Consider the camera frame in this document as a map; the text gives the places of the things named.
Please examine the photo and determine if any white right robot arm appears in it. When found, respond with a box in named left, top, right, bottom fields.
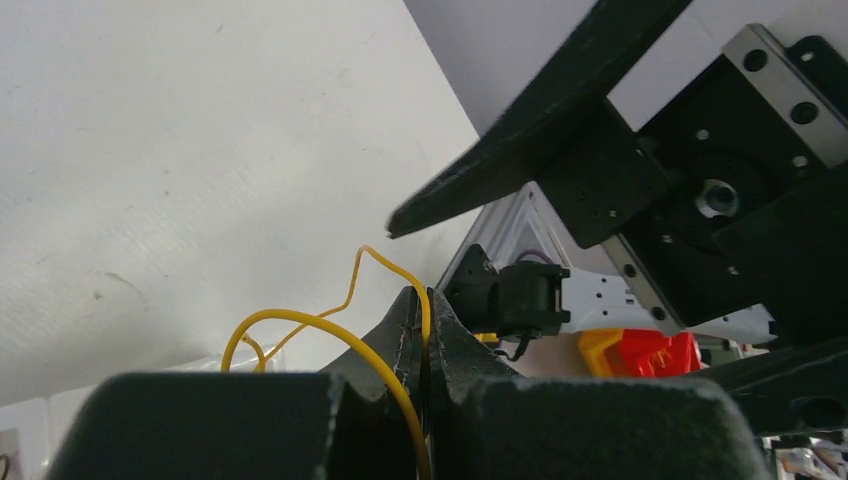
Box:
left=386, top=1, right=847, bottom=436

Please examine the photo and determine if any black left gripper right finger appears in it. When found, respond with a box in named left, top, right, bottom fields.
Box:
left=429, top=291, right=770, bottom=479

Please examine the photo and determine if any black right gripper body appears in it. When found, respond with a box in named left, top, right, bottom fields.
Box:
left=537, top=24, right=847, bottom=435

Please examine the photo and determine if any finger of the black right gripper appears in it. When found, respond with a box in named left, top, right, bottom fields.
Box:
left=386, top=1, right=689, bottom=239

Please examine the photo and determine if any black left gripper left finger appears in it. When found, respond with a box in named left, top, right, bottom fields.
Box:
left=46, top=286, right=425, bottom=480

